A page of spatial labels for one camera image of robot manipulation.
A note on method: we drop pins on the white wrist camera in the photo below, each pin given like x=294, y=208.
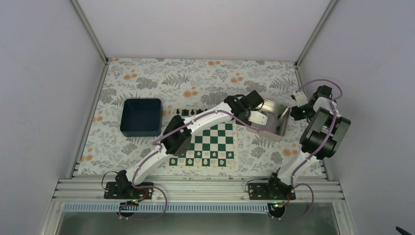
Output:
x=257, y=117
x=300, y=98

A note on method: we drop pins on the green white chessboard mat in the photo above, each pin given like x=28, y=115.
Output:
x=218, y=142

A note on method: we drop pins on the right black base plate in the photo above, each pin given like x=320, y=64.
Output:
x=265, y=191

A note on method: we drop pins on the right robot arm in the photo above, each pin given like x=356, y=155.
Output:
x=321, y=139

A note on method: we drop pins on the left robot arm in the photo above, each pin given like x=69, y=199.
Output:
x=176, y=139

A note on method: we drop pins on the floral patterned table mat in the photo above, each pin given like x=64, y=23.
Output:
x=189, y=83

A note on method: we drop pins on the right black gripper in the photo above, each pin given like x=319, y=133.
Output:
x=296, y=115

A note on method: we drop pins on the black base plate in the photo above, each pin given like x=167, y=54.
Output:
x=265, y=191
x=113, y=191

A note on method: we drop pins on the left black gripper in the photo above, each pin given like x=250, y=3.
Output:
x=239, y=123

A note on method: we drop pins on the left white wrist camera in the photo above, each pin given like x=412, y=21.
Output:
x=257, y=117

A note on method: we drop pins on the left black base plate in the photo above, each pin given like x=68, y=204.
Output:
x=113, y=191

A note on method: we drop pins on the aluminium rail frame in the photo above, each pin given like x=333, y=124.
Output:
x=195, y=190

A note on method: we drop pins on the dark blue plastic bin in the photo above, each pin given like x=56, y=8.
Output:
x=141, y=117

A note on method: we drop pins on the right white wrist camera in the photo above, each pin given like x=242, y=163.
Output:
x=300, y=98

